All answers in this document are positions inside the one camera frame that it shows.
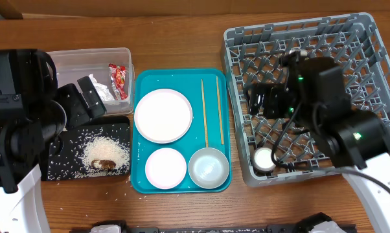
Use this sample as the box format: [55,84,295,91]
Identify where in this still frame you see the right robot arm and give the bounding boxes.
[244,50,390,232]

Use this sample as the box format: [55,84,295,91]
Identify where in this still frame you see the teal serving tray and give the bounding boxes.
[130,68,232,194]

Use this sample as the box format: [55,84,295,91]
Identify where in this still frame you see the small white cup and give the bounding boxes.
[253,148,276,172]

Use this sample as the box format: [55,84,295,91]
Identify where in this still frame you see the grey bowl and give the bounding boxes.
[188,148,230,190]

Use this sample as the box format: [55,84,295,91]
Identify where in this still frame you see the brown food scrap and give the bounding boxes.
[91,159,116,170]

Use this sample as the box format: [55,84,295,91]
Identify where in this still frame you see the grey dishwasher rack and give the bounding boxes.
[222,13,390,187]

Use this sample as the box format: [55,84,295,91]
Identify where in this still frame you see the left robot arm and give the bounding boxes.
[0,49,106,232]

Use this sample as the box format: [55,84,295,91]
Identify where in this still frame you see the large white plate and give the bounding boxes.
[134,89,193,144]

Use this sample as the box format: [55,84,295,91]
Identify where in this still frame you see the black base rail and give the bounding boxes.
[91,212,357,233]

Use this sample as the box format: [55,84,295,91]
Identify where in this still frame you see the clear plastic bin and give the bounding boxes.
[49,47,135,114]

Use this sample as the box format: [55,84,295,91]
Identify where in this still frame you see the right wooden chopstick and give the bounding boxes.
[216,76,224,145]

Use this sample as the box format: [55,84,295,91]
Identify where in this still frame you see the white rice pile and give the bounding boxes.
[47,126,131,181]

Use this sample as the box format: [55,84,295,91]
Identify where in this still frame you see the black plastic tray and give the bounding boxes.
[41,115,132,182]

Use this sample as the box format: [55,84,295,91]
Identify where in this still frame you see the white napkin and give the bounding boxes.
[88,73,115,102]

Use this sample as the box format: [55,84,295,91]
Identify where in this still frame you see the wooden chopstick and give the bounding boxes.
[201,79,209,148]
[216,76,224,145]

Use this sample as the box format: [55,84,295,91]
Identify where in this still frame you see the red foil snack wrapper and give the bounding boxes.
[108,63,128,100]

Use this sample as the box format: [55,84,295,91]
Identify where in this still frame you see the left wooden chopstick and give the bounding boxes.
[201,79,209,148]

